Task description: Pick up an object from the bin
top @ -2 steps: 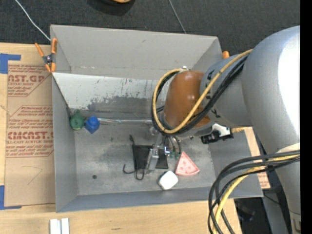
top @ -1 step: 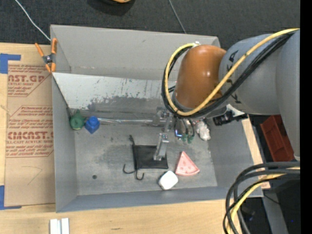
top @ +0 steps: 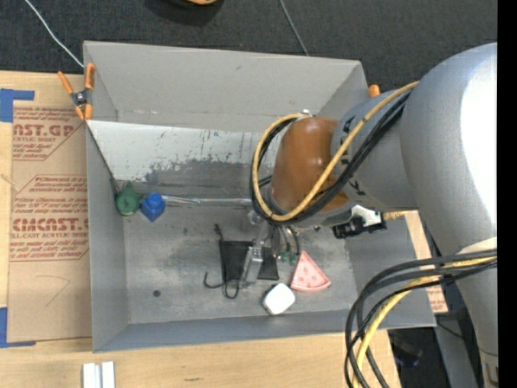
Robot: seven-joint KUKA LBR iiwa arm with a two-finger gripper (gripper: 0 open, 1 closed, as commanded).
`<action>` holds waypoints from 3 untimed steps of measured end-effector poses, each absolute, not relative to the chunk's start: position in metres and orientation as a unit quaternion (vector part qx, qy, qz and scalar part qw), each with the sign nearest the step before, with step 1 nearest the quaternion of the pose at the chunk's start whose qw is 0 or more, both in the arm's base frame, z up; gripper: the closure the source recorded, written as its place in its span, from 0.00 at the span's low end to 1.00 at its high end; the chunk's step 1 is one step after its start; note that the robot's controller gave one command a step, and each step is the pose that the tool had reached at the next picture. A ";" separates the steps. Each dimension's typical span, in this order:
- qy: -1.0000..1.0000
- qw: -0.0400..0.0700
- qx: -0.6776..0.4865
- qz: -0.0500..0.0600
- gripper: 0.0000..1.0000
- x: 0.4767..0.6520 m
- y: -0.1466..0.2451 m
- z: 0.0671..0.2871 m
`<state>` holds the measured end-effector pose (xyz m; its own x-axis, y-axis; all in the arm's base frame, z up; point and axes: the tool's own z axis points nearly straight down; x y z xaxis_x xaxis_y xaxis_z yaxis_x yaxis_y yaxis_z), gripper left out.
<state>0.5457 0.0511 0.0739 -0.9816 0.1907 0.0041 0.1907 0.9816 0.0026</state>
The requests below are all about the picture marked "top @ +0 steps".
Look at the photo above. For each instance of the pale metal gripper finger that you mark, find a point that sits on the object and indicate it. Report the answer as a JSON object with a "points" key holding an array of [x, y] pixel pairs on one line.
{"points": [[257, 263], [246, 271]]}

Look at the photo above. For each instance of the white rounded box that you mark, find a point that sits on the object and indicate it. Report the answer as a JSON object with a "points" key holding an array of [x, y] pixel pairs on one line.
{"points": [[278, 299]]}

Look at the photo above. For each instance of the pink toy pizza slice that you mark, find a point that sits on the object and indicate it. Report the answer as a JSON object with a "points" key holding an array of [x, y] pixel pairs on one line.
{"points": [[308, 277]]}

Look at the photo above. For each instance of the grey metal bin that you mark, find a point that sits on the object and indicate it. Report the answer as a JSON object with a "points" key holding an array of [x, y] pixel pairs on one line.
{"points": [[169, 257]]}

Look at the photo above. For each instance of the blue toy block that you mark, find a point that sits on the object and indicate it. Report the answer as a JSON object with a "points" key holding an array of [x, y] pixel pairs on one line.
{"points": [[153, 206]]}

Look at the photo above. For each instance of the green toy pear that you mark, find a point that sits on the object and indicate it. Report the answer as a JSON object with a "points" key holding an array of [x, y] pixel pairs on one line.
{"points": [[127, 202]]}

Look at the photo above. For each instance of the brown cardboard board, red print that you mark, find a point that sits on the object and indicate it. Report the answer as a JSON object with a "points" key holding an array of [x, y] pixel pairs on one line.
{"points": [[44, 184]]}

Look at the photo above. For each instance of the black cylinder on white bracket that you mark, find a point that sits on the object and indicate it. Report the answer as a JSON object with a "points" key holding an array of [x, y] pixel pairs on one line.
{"points": [[357, 224]]}

